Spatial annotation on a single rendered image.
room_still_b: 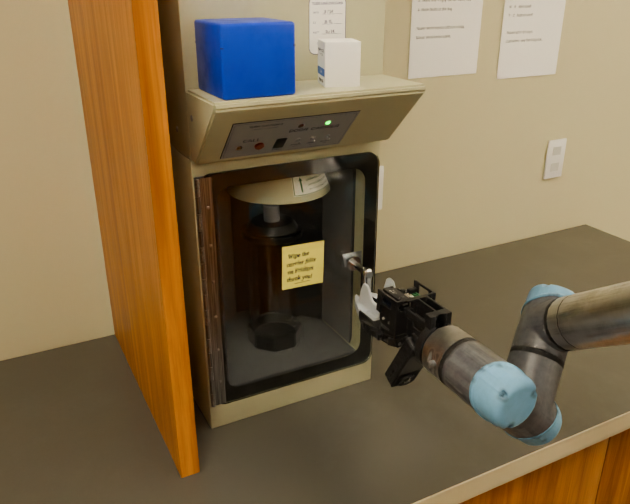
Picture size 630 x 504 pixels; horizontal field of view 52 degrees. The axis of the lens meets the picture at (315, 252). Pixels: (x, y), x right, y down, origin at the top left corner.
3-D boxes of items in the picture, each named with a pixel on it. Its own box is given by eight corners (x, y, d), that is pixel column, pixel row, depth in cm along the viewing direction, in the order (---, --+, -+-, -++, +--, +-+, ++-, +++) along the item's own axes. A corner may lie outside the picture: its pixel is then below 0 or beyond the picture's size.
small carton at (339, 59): (317, 82, 94) (317, 38, 91) (351, 81, 95) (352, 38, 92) (324, 87, 89) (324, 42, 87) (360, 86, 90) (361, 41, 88)
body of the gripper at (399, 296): (414, 277, 101) (464, 309, 91) (411, 325, 105) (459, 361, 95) (373, 287, 98) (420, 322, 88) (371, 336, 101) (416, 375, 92)
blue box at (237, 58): (198, 89, 88) (193, 19, 84) (265, 84, 92) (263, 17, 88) (223, 101, 80) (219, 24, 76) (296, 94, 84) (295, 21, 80)
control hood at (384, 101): (189, 161, 92) (183, 89, 88) (381, 136, 105) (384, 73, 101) (216, 182, 82) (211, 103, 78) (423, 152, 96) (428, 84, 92)
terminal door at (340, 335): (214, 404, 108) (197, 174, 93) (369, 359, 121) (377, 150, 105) (216, 407, 108) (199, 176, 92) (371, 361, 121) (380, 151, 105)
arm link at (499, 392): (515, 443, 82) (482, 420, 77) (459, 397, 91) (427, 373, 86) (553, 394, 82) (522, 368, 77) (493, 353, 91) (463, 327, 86)
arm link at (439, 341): (478, 377, 91) (431, 393, 88) (457, 361, 95) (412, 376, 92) (484, 331, 88) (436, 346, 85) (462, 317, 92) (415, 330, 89)
